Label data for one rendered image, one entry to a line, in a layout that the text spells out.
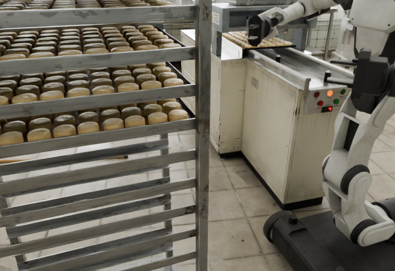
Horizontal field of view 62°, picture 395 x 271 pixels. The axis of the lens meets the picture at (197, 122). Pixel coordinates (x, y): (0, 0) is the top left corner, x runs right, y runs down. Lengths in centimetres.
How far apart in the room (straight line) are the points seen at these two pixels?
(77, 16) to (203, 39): 26
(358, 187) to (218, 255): 84
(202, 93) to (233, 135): 182
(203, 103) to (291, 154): 125
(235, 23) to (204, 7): 167
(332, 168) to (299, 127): 45
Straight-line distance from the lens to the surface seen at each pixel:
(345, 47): 605
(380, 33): 132
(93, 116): 89
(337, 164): 151
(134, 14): 73
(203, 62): 75
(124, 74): 91
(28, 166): 132
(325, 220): 199
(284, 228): 183
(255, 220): 215
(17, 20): 73
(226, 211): 219
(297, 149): 197
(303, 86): 179
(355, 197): 153
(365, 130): 140
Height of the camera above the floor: 141
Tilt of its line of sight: 25 degrees down
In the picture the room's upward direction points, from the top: straight up
